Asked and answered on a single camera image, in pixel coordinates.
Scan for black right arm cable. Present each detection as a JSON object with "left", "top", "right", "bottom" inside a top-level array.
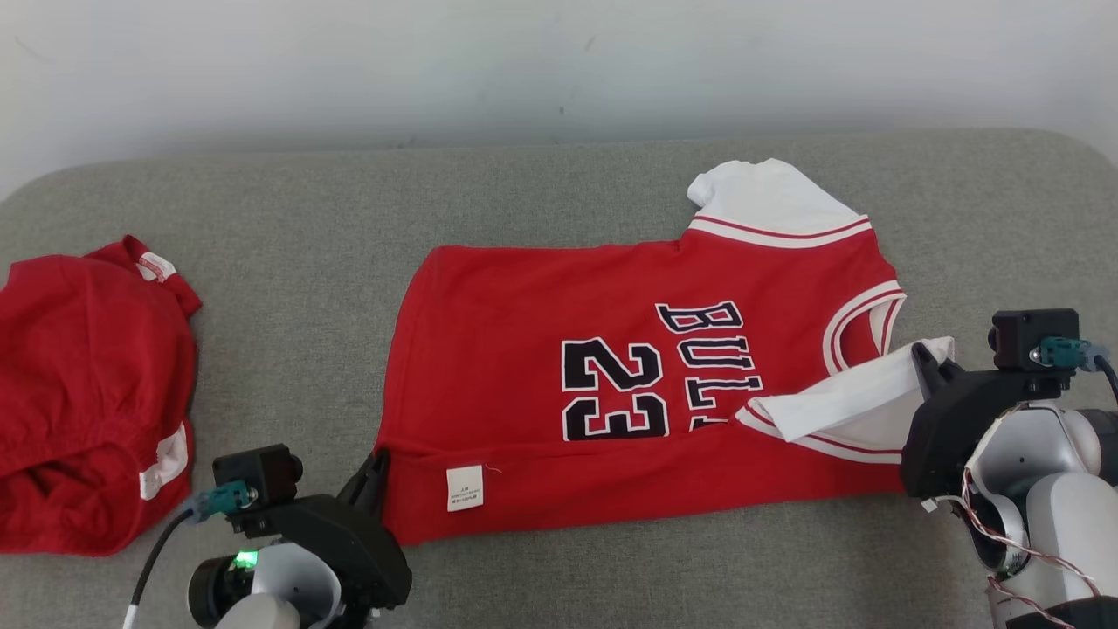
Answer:
[{"left": 1030, "top": 335, "right": 1118, "bottom": 408}]

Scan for thin red white wire bundle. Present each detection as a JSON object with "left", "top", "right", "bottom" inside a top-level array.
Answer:
[{"left": 958, "top": 467, "right": 1104, "bottom": 629}]

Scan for red Bulls 23 jersey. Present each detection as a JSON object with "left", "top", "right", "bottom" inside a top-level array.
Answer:
[{"left": 373, "top": 158, "right": 958, "bottom": 548}]

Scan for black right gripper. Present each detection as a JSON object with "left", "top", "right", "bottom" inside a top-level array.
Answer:
[{"left": 899, "top": 342, "right": 1077, "bottom": 501}]

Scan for red shorts with white patches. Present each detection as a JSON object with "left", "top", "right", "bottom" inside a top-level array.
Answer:
[{"left": 0, "top": 235, "right": 203, "bottom": 558}]

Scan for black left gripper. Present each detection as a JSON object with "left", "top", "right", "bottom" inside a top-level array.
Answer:
[{"left": 230, "top": 447, "right": 414, "bottom": 614}]

